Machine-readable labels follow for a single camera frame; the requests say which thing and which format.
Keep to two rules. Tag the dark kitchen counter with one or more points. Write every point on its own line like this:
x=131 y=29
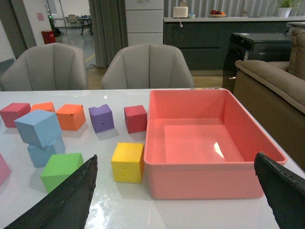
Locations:
x=204 y=41

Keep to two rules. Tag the notched purple foam cube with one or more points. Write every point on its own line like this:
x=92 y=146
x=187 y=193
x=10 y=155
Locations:
x=101 y=118

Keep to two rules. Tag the red fire extinguisher box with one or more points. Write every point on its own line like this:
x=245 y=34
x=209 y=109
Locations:
x=48 y=37

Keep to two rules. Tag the white potted plant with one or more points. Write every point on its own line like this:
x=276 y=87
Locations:
x=285 y=6

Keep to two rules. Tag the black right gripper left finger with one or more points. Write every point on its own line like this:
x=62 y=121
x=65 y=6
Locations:
x=67 y=206

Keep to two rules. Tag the green foam cube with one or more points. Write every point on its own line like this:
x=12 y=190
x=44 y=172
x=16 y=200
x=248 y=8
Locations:
x=60 y=167

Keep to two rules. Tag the small blue bowl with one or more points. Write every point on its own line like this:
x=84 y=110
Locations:
x=191 y=16

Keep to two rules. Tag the yellow foam cube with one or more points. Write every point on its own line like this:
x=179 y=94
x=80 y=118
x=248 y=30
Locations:
x=127 y=162

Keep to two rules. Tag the white toaster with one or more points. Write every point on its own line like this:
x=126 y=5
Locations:
x=180 y=12

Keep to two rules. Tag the black appliance box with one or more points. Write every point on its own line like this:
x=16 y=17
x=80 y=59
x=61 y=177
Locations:
x=268 y=47

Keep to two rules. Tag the left grey armchair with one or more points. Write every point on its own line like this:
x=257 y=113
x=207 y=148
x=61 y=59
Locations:
x=48 y=67

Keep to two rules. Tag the pink plastic bin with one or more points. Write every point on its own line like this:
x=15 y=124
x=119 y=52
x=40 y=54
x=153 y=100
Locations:
x=201 y=144

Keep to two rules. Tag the right orange foam cube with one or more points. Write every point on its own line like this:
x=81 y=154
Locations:
x=71 y=117

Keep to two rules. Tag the pink foam cube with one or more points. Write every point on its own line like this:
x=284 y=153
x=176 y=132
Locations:
x=4 y=170

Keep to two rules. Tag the grey armchair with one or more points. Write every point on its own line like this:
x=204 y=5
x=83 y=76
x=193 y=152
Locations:
x=148 y=66
x=48 y=67

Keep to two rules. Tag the fruit bowl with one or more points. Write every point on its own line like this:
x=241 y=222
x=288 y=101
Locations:
x=217 y=13

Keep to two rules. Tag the white drawer cabinet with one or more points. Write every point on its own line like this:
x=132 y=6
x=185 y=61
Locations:
x=144 y=20

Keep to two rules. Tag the red foam cube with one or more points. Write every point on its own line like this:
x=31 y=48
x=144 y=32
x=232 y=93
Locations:
x=14 y=111
x=135 y=118

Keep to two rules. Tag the grey curtain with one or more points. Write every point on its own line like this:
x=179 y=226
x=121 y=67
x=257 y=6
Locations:
x=109 y=29

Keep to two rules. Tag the light blue foam cube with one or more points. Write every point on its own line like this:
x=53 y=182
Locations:
x=38 y=128
x=40 y=156

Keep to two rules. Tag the right red foam cube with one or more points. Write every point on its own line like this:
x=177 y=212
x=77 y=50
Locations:
x=135 y=118

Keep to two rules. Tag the left orange foam cube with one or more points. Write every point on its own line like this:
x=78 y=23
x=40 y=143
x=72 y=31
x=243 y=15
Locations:
x=48 y=106

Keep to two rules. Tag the beige sofa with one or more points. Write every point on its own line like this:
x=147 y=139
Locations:
x=274 y=93

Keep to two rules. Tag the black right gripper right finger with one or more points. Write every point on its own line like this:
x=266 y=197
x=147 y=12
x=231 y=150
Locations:
x=284 y=190

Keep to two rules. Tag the left red foam cube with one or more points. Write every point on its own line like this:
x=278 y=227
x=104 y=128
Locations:
x=14 y=111

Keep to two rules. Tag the right grey armchair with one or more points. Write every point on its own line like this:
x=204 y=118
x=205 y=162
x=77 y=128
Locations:
x=148 y=66

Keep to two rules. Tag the orange foam cube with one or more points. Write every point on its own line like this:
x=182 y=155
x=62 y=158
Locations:
x=71 y=117
x=48 y=106

